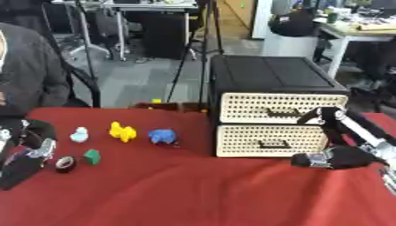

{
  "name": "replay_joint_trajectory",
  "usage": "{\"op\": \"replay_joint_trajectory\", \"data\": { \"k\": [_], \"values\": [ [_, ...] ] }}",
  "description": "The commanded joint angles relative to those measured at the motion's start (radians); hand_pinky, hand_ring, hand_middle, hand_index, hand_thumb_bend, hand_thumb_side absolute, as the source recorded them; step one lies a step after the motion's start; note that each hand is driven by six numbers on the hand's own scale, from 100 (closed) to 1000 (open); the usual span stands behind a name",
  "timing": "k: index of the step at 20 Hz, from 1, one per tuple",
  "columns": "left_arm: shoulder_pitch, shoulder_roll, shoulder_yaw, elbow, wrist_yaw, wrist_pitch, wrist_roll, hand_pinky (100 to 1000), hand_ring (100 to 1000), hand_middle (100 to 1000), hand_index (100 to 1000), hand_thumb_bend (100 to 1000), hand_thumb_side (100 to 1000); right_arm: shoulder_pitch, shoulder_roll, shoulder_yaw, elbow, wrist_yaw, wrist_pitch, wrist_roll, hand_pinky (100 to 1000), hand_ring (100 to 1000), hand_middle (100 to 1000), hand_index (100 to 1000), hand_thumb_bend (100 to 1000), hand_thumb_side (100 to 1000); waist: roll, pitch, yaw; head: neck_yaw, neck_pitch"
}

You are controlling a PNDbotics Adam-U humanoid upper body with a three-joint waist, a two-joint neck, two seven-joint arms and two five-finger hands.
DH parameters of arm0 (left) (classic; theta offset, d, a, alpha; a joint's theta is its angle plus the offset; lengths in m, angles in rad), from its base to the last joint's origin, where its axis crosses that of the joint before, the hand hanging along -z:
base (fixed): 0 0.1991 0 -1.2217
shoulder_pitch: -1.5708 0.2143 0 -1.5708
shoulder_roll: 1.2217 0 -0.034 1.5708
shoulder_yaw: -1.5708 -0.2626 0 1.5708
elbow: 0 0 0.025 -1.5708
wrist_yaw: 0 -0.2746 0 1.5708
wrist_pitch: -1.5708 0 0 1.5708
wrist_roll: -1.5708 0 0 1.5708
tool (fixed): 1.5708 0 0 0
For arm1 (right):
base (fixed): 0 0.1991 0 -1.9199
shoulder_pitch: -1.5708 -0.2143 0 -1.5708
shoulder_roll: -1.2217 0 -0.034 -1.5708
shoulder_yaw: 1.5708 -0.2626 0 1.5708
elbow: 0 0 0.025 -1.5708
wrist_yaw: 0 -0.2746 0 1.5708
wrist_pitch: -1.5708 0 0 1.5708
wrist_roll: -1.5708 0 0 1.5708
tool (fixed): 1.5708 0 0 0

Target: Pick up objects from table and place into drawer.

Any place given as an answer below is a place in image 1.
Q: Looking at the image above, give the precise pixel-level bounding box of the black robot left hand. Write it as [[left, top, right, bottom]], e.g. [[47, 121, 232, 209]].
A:
[[0, 117, 59, 191]]

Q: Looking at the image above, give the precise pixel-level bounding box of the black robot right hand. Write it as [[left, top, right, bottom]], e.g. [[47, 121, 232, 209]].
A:
[[291, 106, 396, 171]]

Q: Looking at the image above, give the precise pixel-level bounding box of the pale pierced drawer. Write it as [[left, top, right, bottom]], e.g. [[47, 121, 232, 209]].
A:
[[215, 124, 331, 158], [219, 92, 350, 124]]

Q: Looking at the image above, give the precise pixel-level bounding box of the dark tape roll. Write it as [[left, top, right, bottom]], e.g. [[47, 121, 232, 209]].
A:
[[54, 155, 80, 174]]

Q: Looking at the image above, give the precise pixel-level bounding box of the white and blue toy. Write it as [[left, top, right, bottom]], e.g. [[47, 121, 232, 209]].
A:
[[69, 126, 92, 144]]

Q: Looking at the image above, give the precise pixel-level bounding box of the green block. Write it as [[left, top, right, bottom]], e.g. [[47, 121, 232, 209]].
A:
[[81, 148, 103, 166]]

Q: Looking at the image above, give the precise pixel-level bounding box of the person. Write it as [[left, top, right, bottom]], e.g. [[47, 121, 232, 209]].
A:
[[0, 21, 72, 119]]

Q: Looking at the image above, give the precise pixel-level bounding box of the yellow soft toy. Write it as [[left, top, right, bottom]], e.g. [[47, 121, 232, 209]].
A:
[[108, 121, 140, 144]]

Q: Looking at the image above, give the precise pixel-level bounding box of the white desk with clutter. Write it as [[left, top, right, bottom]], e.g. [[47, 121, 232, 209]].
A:
[[314, 17, 396, 79]]

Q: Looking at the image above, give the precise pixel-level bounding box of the white bin with black bag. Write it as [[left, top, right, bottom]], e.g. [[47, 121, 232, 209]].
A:
[[261, 8, 321, 58]]

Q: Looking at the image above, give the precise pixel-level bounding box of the green bottle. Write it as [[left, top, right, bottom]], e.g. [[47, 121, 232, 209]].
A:
[[324, 11, 340, 25]]

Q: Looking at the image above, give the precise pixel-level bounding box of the black stand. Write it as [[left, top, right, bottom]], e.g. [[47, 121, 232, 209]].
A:
[[38, 0, 104, 109]]

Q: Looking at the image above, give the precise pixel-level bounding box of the blue soft toy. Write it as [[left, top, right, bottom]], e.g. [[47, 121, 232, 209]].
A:
[[147, 128, 179, 146]]

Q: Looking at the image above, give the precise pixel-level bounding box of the brown wooden chair back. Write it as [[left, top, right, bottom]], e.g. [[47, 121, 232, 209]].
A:
[[133, 102, 209, 113]]

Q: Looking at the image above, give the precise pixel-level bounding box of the grey office chair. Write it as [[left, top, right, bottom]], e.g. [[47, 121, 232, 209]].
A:
[[65, 5, 133, 61]]

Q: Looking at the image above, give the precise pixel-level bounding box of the black tripod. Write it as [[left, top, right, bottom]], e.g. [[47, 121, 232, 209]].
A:
[[164, 0, 226, 110]]

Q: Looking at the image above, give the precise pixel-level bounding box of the black under-desk cabinet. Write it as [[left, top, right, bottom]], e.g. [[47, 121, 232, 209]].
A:
[[141, 11, 197, 60]]

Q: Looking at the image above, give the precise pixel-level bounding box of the black drawer handle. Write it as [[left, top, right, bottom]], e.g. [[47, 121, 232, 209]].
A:
[[256, 139, 294, 149], [264, 107, 303, 118]]

